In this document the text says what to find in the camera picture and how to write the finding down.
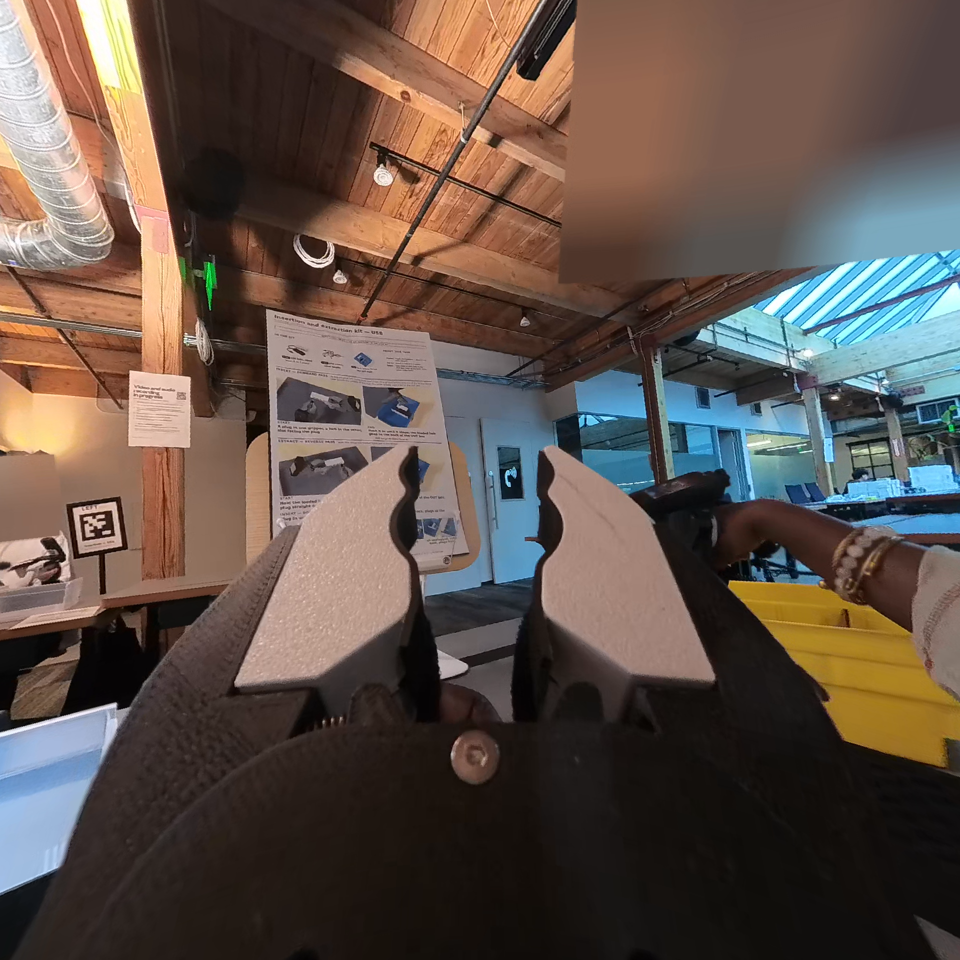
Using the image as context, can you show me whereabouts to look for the green exit sign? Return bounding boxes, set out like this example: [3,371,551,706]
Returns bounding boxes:
[178,253,219,310]

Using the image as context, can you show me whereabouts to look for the light wooden desk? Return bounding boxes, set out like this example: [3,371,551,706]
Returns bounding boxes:
[0,577,235,642]

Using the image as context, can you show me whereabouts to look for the person's right hand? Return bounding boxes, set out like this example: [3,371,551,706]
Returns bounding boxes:
[708,498,837,582]

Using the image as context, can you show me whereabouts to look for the black ceiling pipe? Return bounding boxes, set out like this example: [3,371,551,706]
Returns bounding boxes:
[360,0,556,320]

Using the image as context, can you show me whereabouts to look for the white door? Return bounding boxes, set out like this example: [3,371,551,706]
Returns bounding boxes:
[480,418,543,586]

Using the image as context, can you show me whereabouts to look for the black ceiling light bar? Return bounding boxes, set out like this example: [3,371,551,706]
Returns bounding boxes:
[516,0,579,81]

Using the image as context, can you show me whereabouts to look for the person's right forearm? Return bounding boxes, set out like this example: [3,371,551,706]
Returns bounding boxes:
[862,536,960,704]

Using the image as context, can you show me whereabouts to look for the marker tag sign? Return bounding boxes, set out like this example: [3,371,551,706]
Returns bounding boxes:
[66,496,129,594]

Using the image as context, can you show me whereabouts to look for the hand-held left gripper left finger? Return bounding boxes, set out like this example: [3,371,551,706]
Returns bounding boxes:
[234,446,442,723]

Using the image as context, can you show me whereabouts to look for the black round speaker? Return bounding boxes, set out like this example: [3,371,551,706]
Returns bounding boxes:
[180,147,246,221]

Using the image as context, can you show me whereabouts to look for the white paper notice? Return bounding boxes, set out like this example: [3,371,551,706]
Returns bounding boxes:
[127,369,193,450]

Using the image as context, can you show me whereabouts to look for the instruction poster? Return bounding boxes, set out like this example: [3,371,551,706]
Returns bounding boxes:
[266,309,471,560]

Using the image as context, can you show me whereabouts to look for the silver air duct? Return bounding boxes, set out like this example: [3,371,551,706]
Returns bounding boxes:
[0,0,115,271]

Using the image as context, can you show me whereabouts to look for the gold and pearl bracelets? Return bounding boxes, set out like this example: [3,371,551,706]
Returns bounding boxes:
[817,525,906,606]

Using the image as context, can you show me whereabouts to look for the glass skylight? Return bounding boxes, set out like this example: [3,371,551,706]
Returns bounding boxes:
[753,251,960,346]

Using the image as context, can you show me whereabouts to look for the yellow plastic bin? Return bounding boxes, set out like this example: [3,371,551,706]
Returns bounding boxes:
[727,579,960,768]

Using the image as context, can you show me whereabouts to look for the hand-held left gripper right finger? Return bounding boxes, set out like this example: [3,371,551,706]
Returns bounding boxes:
[512,446,718,723]

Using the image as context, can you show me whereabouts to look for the wooden support post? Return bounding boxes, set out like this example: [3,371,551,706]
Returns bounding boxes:
[639,346,676,487]
[97,0,189,580]

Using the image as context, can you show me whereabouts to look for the clear plastic tray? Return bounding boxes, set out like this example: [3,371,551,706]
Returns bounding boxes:
[0,577,85,625]

